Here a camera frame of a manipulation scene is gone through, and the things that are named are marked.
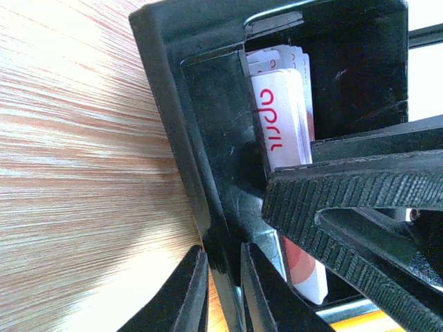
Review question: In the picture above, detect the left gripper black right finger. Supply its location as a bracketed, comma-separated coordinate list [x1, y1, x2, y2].
[240, 243, 333, 331]

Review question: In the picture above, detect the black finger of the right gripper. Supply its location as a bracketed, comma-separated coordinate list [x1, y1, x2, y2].
[262, 149, 442, 331]
[311, 116, 442, 163]

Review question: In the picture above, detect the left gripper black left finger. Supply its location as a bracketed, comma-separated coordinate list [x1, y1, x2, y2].
[119, 245, 209, 331]

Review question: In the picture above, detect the red white card stack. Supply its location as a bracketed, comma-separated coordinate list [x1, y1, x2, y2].
[246, 45, 328, 305]

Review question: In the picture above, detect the black bin with red cards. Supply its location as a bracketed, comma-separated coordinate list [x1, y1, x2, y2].
[129, 1, 408, 331]

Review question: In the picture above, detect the yellow plastic bin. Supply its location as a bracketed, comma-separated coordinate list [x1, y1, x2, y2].
[331, 311, 403, 332]

